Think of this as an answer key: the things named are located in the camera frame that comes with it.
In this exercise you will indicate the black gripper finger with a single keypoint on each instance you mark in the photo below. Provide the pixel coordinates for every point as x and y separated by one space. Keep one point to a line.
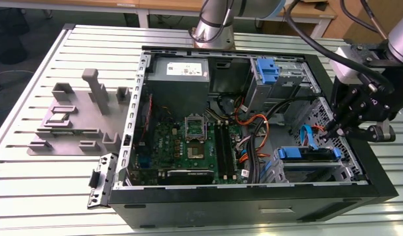
356 129
349 103

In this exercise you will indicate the hard disk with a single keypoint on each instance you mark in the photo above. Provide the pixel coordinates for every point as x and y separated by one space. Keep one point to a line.
290 153

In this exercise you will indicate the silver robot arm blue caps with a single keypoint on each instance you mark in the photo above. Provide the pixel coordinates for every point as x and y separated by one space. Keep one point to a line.
214 34

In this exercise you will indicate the metal disk bay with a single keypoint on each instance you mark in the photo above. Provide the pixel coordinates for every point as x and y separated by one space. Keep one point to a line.
277 172

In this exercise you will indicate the metal optical drive cage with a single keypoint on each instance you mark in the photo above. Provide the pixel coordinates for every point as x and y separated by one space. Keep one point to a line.
288 73

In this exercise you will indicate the blue drive latch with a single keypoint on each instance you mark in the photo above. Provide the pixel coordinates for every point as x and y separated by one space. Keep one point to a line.
268 71

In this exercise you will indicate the white framed wooden desk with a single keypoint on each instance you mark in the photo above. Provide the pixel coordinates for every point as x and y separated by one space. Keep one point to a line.
324 13
90 6

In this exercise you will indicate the black RAM slot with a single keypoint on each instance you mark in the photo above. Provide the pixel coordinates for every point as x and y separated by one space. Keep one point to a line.
230 147
221 147

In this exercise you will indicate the brown wooden cabinet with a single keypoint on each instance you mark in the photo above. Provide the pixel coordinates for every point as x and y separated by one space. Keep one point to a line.
400 7

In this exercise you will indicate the CPU socket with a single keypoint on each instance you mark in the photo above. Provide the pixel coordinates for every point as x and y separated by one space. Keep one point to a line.
196 126

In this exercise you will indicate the black PC case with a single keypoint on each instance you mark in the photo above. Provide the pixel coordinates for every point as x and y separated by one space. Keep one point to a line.
221 209

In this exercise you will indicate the grey power supply unit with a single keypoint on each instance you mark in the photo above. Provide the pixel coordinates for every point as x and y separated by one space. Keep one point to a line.
176 96

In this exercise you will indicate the black graphics card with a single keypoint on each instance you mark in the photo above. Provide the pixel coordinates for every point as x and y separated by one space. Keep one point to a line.
189 175

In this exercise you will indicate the green motherboard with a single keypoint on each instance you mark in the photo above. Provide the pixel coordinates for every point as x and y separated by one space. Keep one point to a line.
169 147

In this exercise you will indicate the grey parts rack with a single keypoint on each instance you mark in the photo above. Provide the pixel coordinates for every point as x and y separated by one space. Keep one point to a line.
88 123

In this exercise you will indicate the silver CPU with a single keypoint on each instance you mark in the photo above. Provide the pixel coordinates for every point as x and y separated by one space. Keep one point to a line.
60 118

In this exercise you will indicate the dark office chair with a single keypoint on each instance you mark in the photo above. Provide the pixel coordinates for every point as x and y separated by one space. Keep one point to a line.
9 37

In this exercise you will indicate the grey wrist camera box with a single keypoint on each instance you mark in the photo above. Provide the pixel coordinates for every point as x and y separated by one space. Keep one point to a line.
345 73

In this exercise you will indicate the metal card retention bracket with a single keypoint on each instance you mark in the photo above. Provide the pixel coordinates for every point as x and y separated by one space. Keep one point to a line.
105 177

